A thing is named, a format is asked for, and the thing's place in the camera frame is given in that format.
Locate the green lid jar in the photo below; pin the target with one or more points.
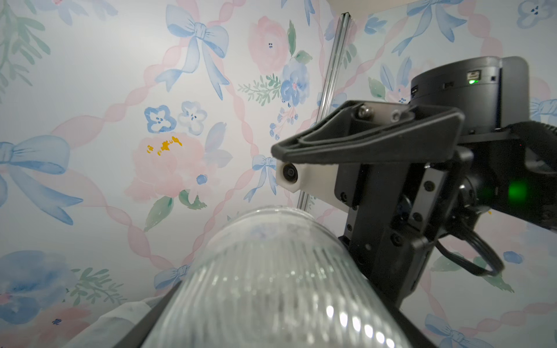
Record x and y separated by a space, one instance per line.
275 277

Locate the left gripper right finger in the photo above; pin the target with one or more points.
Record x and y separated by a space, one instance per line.
414 336

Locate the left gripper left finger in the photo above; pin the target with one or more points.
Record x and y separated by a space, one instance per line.
137 337

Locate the white trash bag liner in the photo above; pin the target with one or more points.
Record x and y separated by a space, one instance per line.
110 328

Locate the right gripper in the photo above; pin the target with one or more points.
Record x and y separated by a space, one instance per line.
398 210

